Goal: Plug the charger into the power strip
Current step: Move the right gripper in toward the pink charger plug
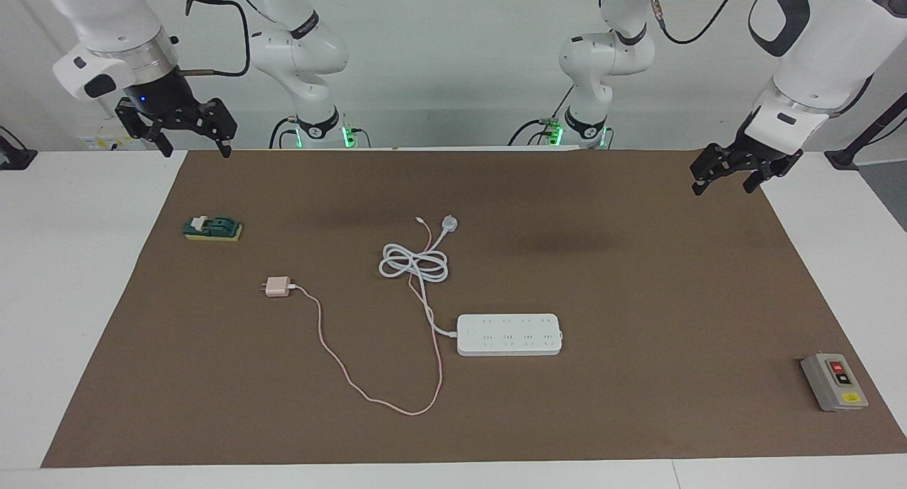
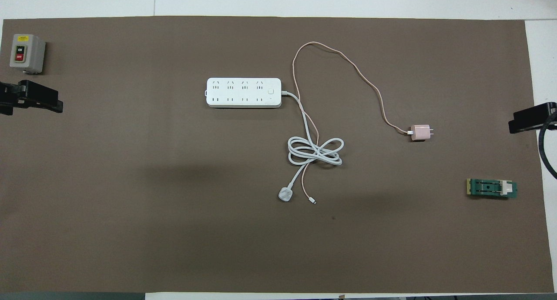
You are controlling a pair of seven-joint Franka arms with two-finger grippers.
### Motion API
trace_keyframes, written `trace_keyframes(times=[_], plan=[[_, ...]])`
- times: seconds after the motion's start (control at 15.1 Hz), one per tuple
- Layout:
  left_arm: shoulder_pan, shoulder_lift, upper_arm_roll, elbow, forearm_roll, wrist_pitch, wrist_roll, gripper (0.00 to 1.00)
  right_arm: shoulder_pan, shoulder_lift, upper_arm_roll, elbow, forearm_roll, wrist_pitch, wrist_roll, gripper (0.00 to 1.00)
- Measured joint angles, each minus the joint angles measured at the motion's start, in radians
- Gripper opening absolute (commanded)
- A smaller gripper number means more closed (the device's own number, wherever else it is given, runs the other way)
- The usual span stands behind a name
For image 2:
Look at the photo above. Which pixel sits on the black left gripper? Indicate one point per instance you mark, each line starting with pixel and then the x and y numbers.
pixel 8 98

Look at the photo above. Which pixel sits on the pink charger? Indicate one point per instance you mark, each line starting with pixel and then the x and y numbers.
pixel 420 132

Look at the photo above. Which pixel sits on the white power strip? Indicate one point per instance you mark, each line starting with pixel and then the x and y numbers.
pixel 243 93

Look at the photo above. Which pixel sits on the brown table mat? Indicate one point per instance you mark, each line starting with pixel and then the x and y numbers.
pixel 261 248

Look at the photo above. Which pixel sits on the grey on-off switch box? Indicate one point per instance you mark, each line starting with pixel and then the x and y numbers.
pixel 26 54

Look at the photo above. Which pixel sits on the green knife switch board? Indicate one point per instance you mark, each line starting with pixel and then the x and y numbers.
pixel 489 188

